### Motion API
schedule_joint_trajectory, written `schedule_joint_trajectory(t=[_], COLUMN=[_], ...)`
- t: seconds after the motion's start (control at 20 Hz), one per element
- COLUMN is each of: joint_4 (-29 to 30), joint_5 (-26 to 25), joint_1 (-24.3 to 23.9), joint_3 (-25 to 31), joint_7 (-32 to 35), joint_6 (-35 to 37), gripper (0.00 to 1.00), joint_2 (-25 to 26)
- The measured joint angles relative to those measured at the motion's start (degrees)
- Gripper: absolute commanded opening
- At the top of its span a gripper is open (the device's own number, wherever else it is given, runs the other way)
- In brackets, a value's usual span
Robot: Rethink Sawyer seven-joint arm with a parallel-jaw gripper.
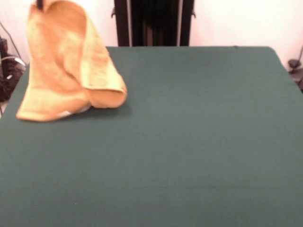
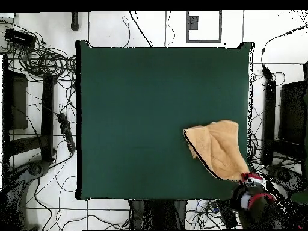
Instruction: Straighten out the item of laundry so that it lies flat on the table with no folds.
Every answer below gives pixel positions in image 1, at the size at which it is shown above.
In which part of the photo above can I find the orange terry towel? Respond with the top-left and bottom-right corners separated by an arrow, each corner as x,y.
15,0 -> 128,122

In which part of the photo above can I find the dark green table cloth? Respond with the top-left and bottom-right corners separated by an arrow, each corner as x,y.
0,46 -> 303,227

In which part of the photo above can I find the black cable pile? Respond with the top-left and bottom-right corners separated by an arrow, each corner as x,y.
0,55 -> 26,102

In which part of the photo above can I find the black robot pedestal stand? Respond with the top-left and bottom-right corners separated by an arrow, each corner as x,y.
110,0 -> 197,47

